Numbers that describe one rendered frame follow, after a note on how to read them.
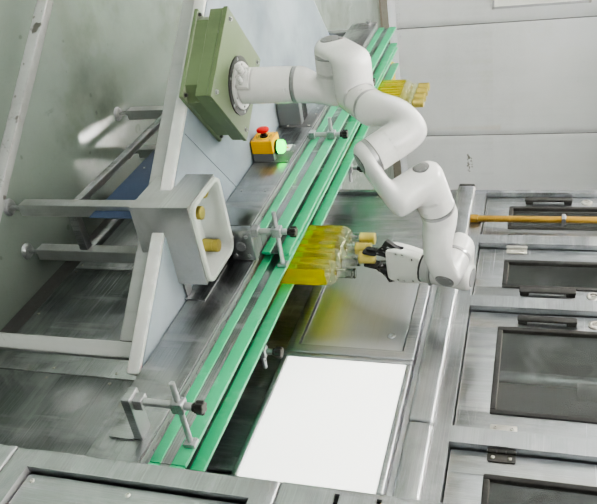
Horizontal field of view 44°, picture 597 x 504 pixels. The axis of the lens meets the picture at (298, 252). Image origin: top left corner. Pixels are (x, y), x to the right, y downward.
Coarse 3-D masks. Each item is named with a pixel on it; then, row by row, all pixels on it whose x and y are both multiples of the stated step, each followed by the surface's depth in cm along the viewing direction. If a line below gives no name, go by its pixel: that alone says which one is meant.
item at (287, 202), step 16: (384, 32) 331; (368, 48) 314; (384, 48) 312; (336, 112) 260; (320, 128) 250; (336, 128) 248; (320, 144) 240; (304, 160) 231; (320, 160) 229; (304, 176) 221; (288, 192) 215; (304, 192) 213; (272, 208) 207; (288, 208) 206; (272, 224) 200; (288, 224) 199
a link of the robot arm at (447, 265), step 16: (432, 224) 172; (448, 224) 171; (432, 240) 173; (448, 240) 172; (432, 256) 175; (448, 256) 173; (464, 256) 180; (432, 272) 179; (448, 272) 176; (464, 272) 180
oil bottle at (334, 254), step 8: (304, 248) 208; (312, 248) 208; (320, 248) 207; (328, 248) 206; (336, 248) 206; (296, 256) 206; (304, 256) 205; (312, 256) 204; (320, 256) 204; (328, 256) 203; (336, 256) 203
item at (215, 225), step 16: (208, 192) 188; (192, 208) 173; (208, 208) 190; (224, 208) 190; (208, 224) 193; (224, 224) 192; (224, 240) 195; (208, 256) 192; (224, 256) 192; (208, 272) 181
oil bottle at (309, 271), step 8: (296, 264) 202; (304, 264) 201; (312, 264) 201; (320, 264) 200; (328, 264) 200; (336, 264) 200; (288, 272) 202; (296, 272) 201; (304, 272) 200; (312, 272) 199; (320, 272) 199; (328, 272) 198; (336, 272) 199; (288, 280) 203; (296, 280) 203; (304, 280) 202; (312, 280) 201; (320, 280) 200; (328, 280) 200; (336, 280) 201
